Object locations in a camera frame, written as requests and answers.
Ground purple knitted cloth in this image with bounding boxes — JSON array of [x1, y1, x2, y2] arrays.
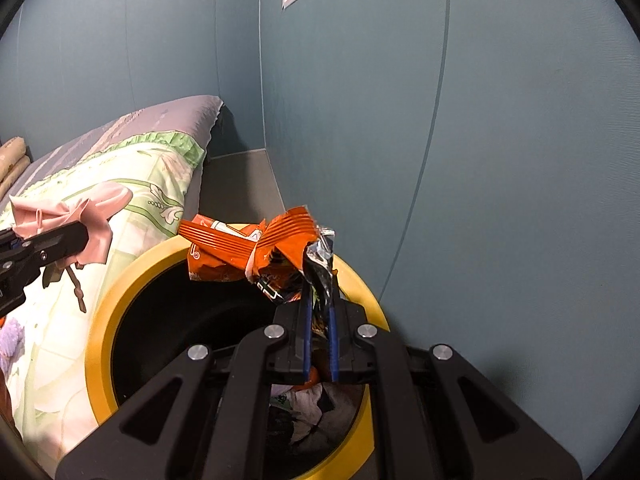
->
[[0, 322, 26, 376]]

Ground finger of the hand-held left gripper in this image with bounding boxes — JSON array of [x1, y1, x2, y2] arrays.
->
[[22, 221, 91, 273]]

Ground orange snack wrapper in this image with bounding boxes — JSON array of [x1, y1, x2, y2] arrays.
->
[[178, 205, 338, 333]]

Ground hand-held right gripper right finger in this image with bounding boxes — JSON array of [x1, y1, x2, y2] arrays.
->
[[325, 300, 583, 480]]

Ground green floral quilt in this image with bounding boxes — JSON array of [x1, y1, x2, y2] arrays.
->
[[0, 132, 207, 466]]

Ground white crumpled tissue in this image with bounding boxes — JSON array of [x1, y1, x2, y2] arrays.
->
[[290, 389, 337, 443]]

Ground beige folded cushions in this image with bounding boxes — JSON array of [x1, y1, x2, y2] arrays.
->
[[0, 136, 31, 198]]

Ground pink cloth garment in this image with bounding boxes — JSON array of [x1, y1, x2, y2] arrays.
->
[[10, 182, 133, 266]]

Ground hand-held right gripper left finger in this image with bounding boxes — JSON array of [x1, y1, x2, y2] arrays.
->
[[56, 287, 315, 480]]

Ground yellow round trash bin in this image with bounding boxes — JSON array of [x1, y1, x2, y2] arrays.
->
[[85, 223, 391, 478]]

